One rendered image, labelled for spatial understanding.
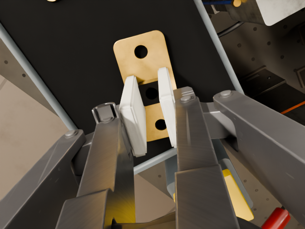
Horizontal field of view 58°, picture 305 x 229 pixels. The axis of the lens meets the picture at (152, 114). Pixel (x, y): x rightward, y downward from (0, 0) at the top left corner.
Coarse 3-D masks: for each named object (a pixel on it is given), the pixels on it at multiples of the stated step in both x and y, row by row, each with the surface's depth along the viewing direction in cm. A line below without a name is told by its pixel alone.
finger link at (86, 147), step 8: (88, 136) 14; (88, 144) 13; (128, 144) 14; (80, 152) 13; (88, 152) 13; (128, 152) 14; (72, 160) 13; (80, 160) 13; (72, 168) 13; (80, 168) 13
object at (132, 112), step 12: (132, 84) 18; (132, 96) 16; (120, 108) 14; (132, 108) 14; (144, 108) 21; (132, 120) 14; (144, 120) 18; (132, 132) 14; (144, 132) 17; (132, 144) 15; (144, 144) 15
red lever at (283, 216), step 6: (276, 210) 34; (282, 210) 34; (270, 216) 34; (276, 216) 33; (282, 216) 33; (288, 216) 33; (264, 222) 34; (270, 222) 33; (276, 222) 33; (282, 222) 33; (264, 228) 33; (270, 228) 32; (276, 228) 32; (282, 228) 33
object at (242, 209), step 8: (224, 176) 25; (232, 176) 25; (232, 184) 25; (232, 192) 26; (240, 192) 26; (232, 200) 26; (240, 200) 26; (240, 208) 26; (248, 208) 27; (240, 216) 27; (248, 216) 27
